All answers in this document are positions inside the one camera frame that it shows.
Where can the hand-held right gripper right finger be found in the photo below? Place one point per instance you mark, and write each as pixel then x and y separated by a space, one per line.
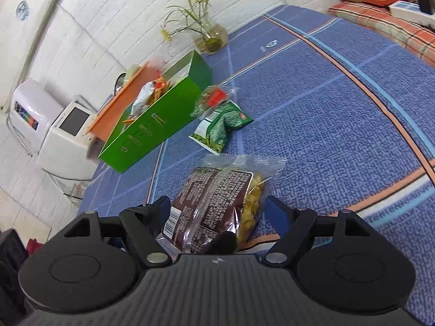
pixel 273 211

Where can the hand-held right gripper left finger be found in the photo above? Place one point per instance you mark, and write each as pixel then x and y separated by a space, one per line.
pixel 163 209

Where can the dark brown chip packet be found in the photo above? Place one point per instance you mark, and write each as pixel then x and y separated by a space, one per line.
pixel 210 203

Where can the green cardboard box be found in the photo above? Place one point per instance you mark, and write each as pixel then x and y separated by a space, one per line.
pixel 153 122

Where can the white snack packet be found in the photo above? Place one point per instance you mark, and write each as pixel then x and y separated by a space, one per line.
pixel 148 90

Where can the orange snack packet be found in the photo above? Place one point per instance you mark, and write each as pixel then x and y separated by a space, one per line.
pixel 162 81

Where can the green pea packet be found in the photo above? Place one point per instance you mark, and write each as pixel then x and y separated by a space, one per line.
pixel 222 125

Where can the orange plastic basin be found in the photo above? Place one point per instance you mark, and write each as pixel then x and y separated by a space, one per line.
pixel 115 108

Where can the blue checked tablecloth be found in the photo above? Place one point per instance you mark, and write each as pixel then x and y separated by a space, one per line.
pixel 323 108

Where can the white appliance with screen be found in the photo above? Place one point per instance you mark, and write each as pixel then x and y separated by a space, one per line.
pixel 64 142

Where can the red and green snack packet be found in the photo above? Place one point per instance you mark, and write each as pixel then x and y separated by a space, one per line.
pixel 210 96

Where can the dark bowl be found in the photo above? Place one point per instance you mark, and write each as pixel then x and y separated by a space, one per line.
pixel 119 83

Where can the dark object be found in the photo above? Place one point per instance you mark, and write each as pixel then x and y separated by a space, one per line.
pixel 12 271

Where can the glass vase with orchid plant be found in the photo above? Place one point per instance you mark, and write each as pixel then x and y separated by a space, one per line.
pixel 207 30

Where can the orange plaid cloth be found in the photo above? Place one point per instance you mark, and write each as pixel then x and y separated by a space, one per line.
pixel 384 23

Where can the white power strip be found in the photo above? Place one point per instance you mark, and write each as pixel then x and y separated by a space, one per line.
pixel 407 11

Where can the white wall water purifier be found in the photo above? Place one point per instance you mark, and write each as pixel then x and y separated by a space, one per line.
pixel 30 112

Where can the round blue wall sticker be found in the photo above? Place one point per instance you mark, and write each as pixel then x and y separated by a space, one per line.
pixel 22 10

